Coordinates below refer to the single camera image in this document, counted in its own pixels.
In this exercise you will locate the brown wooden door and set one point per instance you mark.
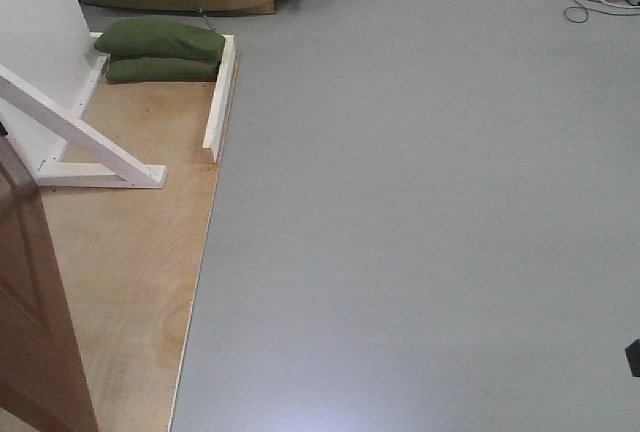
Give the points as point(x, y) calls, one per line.
point(43, 382)

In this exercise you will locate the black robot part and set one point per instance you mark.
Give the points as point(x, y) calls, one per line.
point(632, 353)

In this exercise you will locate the far white wooden batten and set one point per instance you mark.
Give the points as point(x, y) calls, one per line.
point(212, 143)

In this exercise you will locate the plywood floor panel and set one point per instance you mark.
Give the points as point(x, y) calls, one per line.
point(130, 258)

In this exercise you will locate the lower green sandbag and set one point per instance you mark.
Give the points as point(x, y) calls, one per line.
point(160, 69)

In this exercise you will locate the green sandbag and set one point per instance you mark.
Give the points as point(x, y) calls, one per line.
point(162, 39)
point(160, 69)

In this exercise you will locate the upper green sandbag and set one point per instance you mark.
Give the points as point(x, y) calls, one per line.
point(162, 39)

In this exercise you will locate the white wooden door frame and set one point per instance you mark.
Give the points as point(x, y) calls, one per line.
point(49, 72)

